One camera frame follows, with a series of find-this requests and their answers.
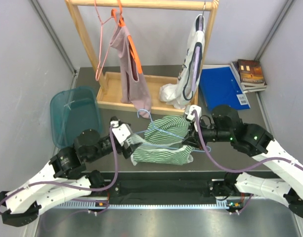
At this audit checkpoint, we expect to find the orange hanger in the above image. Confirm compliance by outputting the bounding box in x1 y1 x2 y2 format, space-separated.
111 0 143 74

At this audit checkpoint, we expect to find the white navy-trimmed tank top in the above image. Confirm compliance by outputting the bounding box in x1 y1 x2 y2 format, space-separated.
159 14 205 109

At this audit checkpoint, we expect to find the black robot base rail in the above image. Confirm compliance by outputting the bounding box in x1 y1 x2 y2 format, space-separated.
95 171 240 205

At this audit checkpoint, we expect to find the lilac hanger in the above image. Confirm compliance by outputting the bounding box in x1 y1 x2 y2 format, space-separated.
191 3 206 93

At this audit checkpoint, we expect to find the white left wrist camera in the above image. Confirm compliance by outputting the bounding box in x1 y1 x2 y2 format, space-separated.
110 120 132 146

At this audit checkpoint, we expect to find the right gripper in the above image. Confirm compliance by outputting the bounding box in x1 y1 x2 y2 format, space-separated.
181 117 232 151

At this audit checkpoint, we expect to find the wooden clothes rack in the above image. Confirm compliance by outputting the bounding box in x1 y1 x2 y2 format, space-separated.
65 0 219 115

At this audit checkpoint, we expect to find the light blue wire hanger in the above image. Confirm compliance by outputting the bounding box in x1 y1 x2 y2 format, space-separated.
133 109 212 153

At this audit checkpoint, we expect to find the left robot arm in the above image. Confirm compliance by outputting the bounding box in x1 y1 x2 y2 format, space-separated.
0 128 142 227

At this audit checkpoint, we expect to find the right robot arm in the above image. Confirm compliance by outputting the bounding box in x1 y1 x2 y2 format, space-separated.
182 105 303 218

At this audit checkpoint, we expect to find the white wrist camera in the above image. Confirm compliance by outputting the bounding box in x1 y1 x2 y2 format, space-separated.
183 105 202 121
110 120 132 146

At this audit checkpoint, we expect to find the pink wire hanger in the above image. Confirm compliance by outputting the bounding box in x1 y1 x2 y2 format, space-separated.
95 0 117 81

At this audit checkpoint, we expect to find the teal plastic basket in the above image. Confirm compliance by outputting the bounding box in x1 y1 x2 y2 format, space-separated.
50 86 102 149

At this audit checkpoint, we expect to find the mauve tank top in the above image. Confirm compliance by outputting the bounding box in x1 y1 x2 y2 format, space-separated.
110 26 152 111

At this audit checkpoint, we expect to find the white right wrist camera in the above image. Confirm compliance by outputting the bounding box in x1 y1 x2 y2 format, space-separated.
183 105 202 121

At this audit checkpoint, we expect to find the green white striped tank top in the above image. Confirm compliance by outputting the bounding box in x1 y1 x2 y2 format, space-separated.
127 116 194 165

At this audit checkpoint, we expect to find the blue folder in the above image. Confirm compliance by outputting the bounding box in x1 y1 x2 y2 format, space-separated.
199 66 250 111

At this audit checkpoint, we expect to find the stack of books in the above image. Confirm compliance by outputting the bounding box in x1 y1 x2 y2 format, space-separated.
230 59 267 93

